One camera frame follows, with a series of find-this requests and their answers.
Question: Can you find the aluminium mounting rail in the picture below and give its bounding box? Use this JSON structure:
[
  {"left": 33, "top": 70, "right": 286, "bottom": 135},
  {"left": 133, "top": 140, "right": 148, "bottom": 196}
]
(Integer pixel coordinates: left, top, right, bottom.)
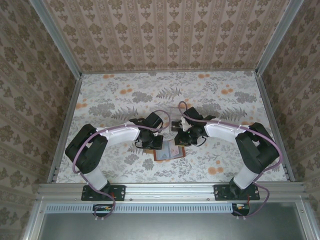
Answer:
[{"left": 37, "top": 182, "right": 307, "bottom": 201}]

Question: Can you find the aluminium frame bar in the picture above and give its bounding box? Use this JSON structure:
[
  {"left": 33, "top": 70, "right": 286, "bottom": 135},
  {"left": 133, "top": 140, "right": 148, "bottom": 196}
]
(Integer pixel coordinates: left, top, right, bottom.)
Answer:
[
  {"left": 19, "top": 199, "right": 47, "bottom": 240},
  {"left": 297, "top": 199, "right": 320, "bottom": 240}
]

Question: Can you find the floral patterned table cover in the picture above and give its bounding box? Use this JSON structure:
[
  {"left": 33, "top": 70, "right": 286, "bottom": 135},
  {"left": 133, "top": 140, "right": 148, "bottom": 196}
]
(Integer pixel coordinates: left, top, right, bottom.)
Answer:
[{"left": 53, "top": 71, "right": 288, "bottom": 184}]

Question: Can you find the brown leather card holder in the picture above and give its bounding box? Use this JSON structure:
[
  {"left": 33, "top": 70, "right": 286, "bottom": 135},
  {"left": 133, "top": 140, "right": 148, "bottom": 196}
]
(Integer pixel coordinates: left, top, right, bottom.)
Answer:
[{"left": 143, "top": 146, "right": 186, "bottom": 162}]

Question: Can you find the aluminium upright frame post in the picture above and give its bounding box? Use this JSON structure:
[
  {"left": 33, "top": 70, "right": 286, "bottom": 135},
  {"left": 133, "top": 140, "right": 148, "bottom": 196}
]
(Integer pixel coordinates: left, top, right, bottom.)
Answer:
[
  {"left": 28, "top": 0, "right": 83, "bottom": 79},
  {"left": 256, "top": 0, "right": 305, "bottom": 76}
]

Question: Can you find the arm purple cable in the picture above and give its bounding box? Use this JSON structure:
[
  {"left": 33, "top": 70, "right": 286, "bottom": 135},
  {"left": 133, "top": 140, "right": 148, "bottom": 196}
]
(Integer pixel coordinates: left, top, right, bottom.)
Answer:
[
  {"left": 71, "top": 109, "right": 171, "bottom": 218},
  {"left": 177, "top": 100, "right": 280, "bottom": 219}
]

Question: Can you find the grey steel sheet panel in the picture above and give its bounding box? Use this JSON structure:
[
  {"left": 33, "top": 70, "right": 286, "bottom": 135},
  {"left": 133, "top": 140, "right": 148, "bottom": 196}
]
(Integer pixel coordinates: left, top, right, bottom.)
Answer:
[{"left": 38, "top": 212, "right": 307, "bottom": 240}]

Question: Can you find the black connector board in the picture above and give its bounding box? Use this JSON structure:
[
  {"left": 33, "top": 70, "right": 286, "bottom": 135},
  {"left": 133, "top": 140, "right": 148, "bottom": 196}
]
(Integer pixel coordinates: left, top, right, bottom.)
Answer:
[
  {"left": 231, "top": 202, "right": 251, "bottom": 216},
  {"left": 92, "top": 203, "right": 113, "bottom": 218}
]

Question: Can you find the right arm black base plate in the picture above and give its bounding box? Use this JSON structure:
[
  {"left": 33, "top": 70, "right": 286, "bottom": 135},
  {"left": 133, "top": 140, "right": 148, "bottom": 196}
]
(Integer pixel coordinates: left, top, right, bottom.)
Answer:
[{"left": 214, "top": 184, "right": 261, "bottom": 201}]

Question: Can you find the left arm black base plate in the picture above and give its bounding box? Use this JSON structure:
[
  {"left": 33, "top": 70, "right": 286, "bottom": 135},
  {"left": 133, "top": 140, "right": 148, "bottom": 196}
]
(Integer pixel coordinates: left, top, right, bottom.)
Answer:
[{"left": 81, "top": 184, "right": 126, "bottom": 202}]

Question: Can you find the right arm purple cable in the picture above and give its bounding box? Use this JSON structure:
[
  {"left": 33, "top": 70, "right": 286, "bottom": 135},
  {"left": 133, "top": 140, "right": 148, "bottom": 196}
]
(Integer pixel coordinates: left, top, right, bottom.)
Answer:
[{"left": 177, "top": 100, "right": 280, "bottom": 219}]

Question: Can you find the pale printed plastic card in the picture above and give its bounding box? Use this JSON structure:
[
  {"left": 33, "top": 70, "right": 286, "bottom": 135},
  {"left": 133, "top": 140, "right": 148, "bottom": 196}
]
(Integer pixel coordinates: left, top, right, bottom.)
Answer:
[{"left": 169, "top": 146, "right": 185, "bottom": 159}]

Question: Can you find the aluminium side rail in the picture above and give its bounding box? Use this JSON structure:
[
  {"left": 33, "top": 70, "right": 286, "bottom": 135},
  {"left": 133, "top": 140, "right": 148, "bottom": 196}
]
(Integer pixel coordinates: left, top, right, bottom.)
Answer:
[
  {"left": 254, "top": 72, "right": 296, "bottom": 182},
  {"left": 47, "top": 74, "right": 83, "bottom": 183}
]

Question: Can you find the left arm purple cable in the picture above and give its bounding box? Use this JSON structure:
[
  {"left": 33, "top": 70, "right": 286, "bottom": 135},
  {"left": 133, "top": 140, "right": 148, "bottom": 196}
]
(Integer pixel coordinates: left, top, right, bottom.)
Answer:
[{"left": 71, "top": 109, "right": 171, "bottom": 218}]

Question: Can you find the grey slotted cable duct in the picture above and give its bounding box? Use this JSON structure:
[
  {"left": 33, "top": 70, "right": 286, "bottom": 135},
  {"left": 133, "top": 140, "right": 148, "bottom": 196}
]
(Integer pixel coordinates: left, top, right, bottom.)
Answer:
[{"left": 45, "top": 202, "right": 251, "bottom": 214}]

